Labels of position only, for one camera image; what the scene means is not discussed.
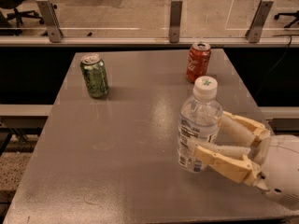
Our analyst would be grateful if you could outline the grey metal bracket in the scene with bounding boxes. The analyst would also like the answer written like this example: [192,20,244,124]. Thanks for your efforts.
[169,0,183,43]
[245,0,273,43]
[36,0,63,43]

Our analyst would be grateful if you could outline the left grey metal bracket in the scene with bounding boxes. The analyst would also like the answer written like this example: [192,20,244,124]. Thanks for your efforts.
[36,0,63,43]

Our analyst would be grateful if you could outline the black office chair right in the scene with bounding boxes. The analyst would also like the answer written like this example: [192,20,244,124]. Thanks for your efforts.
[274,0,299,29]

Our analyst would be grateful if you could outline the blue labelled plastic water bottle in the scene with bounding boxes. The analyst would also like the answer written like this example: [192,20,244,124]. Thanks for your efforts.
[178,76,223,173]

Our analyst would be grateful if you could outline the right grey metal bracket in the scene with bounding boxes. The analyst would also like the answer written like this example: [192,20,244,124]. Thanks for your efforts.
[245,0,273,43]

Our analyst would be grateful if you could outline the green soda can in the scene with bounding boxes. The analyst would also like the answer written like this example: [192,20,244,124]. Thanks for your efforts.
[80,54,108,98]

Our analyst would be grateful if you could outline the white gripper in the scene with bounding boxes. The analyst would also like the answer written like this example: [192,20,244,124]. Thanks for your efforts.
[187,111,299,210]

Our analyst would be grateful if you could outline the black office chair left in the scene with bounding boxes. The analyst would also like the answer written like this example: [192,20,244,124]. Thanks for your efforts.
[0,0,44,26]

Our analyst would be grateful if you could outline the grey metal rail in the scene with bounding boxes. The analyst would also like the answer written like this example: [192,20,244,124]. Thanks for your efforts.
[0,35,299,48]

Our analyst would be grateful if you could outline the red cola can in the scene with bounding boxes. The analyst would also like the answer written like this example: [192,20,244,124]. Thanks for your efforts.
[186,42,211,83]

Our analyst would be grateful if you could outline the middle grey metal bracket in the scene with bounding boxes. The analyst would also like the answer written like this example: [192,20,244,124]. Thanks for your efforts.
[169,0,183,43]

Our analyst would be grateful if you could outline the black office chair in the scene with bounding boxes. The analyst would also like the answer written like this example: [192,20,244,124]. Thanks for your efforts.
[0,0,44,26]
[274,0,299,29]

